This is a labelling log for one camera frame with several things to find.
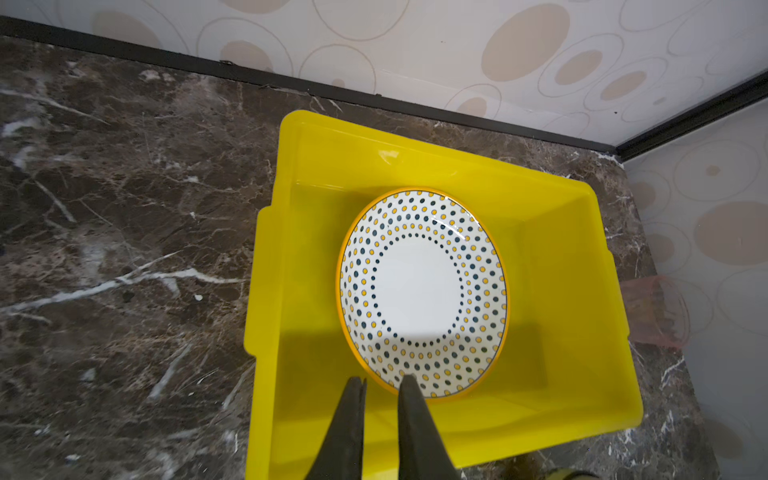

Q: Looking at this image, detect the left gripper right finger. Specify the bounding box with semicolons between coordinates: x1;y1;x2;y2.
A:
398;375;460;480

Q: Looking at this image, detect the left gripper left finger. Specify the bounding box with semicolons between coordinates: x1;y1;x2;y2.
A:
305;377;367;480

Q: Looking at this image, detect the dotted yellow rim plate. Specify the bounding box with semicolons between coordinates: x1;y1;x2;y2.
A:
336;189;509;399

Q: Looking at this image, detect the yellow plastic bin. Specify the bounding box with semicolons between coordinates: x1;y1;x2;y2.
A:
244;111;643;479

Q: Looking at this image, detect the pink glass cup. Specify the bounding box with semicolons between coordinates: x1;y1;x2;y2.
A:
620;276;690;349

